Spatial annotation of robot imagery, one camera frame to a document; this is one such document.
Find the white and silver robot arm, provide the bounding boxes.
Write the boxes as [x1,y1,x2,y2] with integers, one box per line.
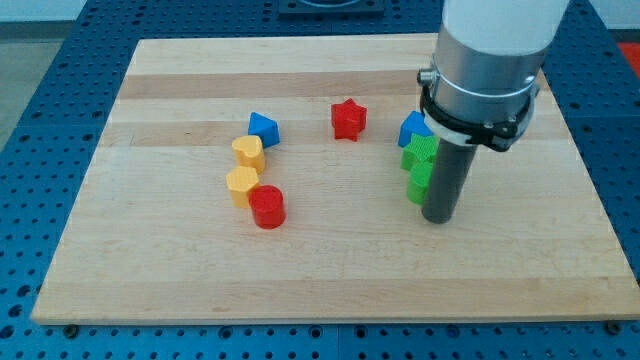
[433,0,569,124]

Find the red star block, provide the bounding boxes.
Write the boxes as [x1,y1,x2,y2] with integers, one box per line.
[331,98,367,142]

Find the green star block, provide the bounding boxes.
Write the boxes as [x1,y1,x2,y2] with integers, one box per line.
[400,134,439,171]

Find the red cylinder block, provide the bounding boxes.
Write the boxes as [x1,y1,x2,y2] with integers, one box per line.
[249,185,286,229]

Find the blue triangle block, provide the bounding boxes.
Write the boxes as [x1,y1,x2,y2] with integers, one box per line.
[248,112,280,148]

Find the yellow heart block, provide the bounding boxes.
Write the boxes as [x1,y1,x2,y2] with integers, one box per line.
[231,135,266,174]

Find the yellow hexagon block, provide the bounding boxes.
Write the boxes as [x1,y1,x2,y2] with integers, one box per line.
[225,166,260,208]

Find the light wooden board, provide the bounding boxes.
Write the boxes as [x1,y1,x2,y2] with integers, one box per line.
[31,34,639,325]

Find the green cylinder block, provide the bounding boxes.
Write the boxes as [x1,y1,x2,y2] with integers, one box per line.
[406,162,433,205]

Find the blue pentagon block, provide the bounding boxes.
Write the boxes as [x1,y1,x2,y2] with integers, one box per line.
[397,111,433,148]

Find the dark grey cylindrical pointer rod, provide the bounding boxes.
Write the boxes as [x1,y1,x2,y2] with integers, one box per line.
[422,139,477,224]

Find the dark square mounting plate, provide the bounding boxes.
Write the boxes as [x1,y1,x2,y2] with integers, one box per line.
[278,0,385,17]

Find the black clamp ring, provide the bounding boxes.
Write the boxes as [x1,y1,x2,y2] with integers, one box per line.
[417,67,541,153]

